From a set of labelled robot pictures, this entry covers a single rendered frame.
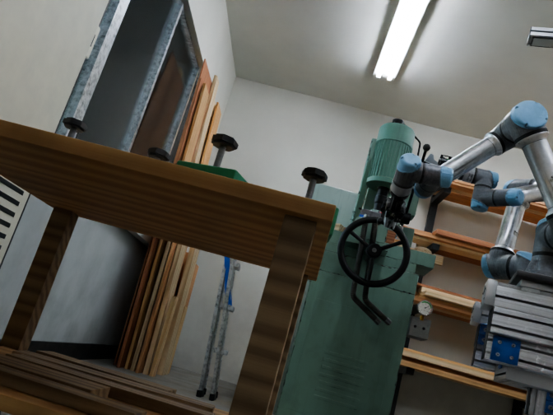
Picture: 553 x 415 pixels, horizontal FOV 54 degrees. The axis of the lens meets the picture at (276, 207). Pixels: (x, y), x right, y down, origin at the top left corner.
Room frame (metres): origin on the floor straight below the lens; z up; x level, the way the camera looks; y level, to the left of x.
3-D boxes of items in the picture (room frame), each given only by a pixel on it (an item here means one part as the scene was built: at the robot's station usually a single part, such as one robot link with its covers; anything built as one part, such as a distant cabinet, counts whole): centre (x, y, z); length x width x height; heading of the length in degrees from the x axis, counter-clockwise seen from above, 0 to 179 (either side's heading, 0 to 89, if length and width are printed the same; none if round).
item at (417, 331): (2.30, -0.71, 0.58); 0.12 x 0.08 x 0.08; 172
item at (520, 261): (2.37, -1.15, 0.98); 0.13 x 0.12 x 0.14; 38
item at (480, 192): (2.29, -0.88, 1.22); 0.11 x 0.08 x 0.11; 38
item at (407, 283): (2.60, -0.48, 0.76); 0.57 x 0.45 x 0.09; 172
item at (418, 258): (2.37, -0.43, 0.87); 0.61 x 0.30 x 0.06; 82
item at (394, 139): (2.48, -0.47, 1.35); 0.18 x 0.18 x 0.31
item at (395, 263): (2.42, -0.46, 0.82); 0.40 x 0.21 x 0.04; 82
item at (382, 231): (2.29, -0.41, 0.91); 0.15 x 0.14 x 0.09; 82
